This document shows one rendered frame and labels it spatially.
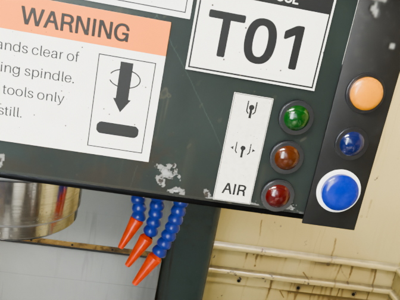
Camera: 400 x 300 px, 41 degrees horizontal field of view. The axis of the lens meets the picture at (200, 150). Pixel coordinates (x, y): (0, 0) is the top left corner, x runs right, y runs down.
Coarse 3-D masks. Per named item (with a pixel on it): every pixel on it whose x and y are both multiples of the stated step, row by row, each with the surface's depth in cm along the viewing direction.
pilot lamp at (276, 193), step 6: (276, 186) 41; (282, 186) 41; (270, 192) 41; (276, 192) 41; (282, 192) 41; (288, 192) 42; (270, 198) 41; (276, 198) 41; (282, 198) 41; (288, 198) 42; (270, 204) 42; (276, 204) 42; (282, 204) 42
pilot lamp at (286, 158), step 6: (282, 150) 40; (288, 150) 40; (294, 150) 41; (276, 156) 41; (282, 156) 40; (288, 156) 40; (294, 156) 41; (276, 162) 41; (282, 162) 41; (288, 162) 41; (294, 162) 41; (282, 168) 41; (288, 168) 41
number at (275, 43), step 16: (256, 16) 38; (272, 16) 38; (288, 16) 38; (256, 32) 38; (272, 32) 38; (288, 32) 38; (304, 32) 38; (240, 48) 38; (256, 48) 38; (272, 48) 38; (288, 48) 39; (304, 48) 39; (240, 64) 39; (256, 64) 39; (272, 64) 39; (288, 64) 39; (304, 64) 39
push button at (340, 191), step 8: (336, 176) 41; (344, 176) 41; (328, 184) 41; (336, 184) 41; (344, 184) 41; (352, 184) 41; (328, 192) 41; (336, 192) 41; (344, 192) 41; (352, 192) 42; (328, 200) 42; (336, 200) 42; (344, 200) 42; (352, 200) 42; (336, 208) 42; (344, 208) 42
